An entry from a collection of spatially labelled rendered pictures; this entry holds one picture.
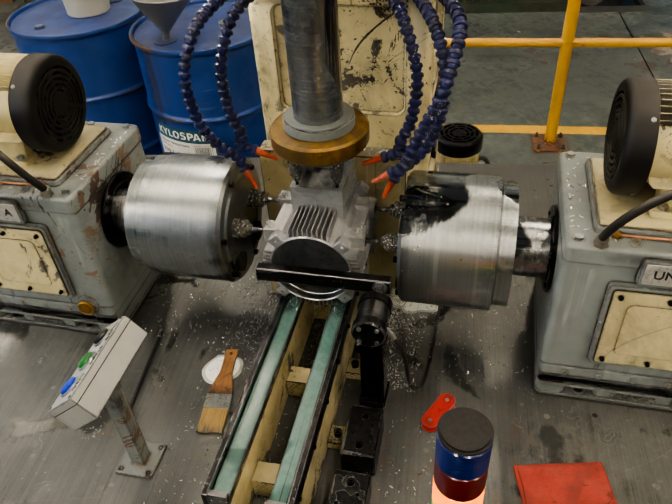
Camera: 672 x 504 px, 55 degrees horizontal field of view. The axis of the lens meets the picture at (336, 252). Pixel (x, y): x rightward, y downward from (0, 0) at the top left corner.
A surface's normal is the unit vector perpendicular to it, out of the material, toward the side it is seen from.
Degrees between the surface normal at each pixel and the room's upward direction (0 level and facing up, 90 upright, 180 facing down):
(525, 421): 0
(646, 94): 16
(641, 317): 90
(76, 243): 89
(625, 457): 0
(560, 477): 2
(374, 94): 90
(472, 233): 47
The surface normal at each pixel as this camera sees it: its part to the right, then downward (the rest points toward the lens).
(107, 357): 0.71, -0.42
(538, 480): -0.07, -0.75
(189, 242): -0.22, 0.39
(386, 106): -0.22, 0.64
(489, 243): -0.20, 0.00
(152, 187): -0.15, -0.37
